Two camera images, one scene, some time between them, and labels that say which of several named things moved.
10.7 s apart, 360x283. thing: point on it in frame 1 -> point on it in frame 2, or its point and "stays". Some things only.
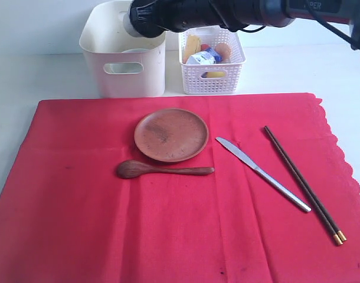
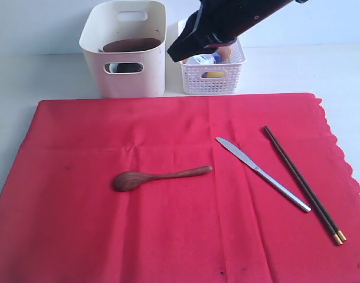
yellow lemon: [213, 74] stays
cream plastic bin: [120, 64] stays
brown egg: [223, 49] stays
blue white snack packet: [209, 56] stays
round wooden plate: [171, 135] -> [131, 45]
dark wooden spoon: [131, 168] -> [130, 180]
